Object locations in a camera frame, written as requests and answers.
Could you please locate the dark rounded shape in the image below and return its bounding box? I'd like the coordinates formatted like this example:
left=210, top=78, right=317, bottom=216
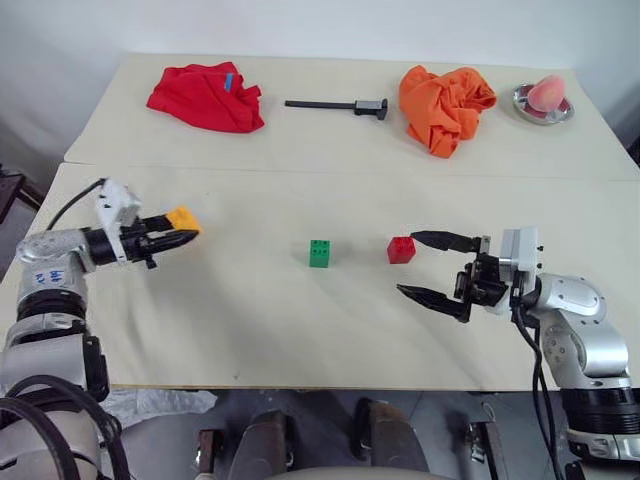
left=353, top=396, right=432, bottom=474
left=234, top=408, right=297, bottom=477

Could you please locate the dark stand beside table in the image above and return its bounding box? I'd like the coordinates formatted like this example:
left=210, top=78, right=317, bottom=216
left=0, top=163, right=45, bottom=225

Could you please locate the round silver metal plate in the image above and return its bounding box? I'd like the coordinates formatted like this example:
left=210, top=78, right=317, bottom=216
left=510, top=83, right=576, bottom=126

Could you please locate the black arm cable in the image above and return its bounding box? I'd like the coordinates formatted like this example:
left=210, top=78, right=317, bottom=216
left=44, top=177, right=109, bottom=232
left=510, top=292, right=571, bottom=480

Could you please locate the green toy brick cube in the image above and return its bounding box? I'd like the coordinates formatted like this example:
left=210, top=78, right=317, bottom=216
left=307, top=238, right=332, bottom=269

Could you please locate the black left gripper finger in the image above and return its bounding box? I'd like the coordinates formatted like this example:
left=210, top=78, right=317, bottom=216
left=140, top=213, right=174, bottom=234
left=147, top=229, right=200, bottom=255

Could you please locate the crumpled red cloth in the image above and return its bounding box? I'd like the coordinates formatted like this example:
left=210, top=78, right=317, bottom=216
left=145, top=61, right=266, bottom=135

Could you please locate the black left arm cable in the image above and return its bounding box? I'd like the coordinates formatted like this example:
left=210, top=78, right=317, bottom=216
left=44, top=177, right=109, bottom=232

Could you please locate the yellow toy brick cube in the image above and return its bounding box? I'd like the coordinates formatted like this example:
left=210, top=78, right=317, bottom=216
left=165, top=205, right=204, bottom=237

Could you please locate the red toy brick cube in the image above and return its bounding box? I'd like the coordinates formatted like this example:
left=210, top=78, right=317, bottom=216
left=386, top=235, right=417, bottom=265

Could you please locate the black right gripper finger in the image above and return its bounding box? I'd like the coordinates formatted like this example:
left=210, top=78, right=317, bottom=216
left=409, top=229, right=482, bottom=254
left=395, top=283, right=474, bottom=324

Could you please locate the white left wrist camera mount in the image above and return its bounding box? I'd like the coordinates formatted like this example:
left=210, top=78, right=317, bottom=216
left=94, top=178, right=144, bottom=257

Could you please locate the crumpled orange cloth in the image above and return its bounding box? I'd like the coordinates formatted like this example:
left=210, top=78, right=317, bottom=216
left=398, top=65, right=498, bottom=160

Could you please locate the pink peach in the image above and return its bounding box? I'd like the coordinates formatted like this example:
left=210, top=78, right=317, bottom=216
left=528, top=74, right=569, bottom=113

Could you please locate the black bar tool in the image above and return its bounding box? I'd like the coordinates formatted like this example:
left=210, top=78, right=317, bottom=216
left=284, top=97, right=390, bottom=122

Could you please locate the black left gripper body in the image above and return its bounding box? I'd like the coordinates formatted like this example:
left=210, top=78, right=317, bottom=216
left=118, top=219, right=159, bottom=272

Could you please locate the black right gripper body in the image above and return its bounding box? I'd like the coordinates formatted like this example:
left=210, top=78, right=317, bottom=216
left=452, top=234, right=512, bottom=310

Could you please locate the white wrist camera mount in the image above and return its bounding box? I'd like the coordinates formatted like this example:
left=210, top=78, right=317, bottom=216
left=483, top=226, right=545, bottom=317
left=94, top=178, right=144, bottom=257

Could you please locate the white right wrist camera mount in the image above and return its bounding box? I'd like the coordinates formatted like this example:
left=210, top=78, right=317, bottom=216
left=483, top=226, right=545, bottom=317

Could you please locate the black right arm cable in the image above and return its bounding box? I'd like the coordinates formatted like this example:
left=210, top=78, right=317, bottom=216
left=510, top=292, right=571, bottom=480

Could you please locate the white crumpled plastic sheet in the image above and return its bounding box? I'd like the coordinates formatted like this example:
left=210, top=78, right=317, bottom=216
left=102, top=388, right=219, bottom=429

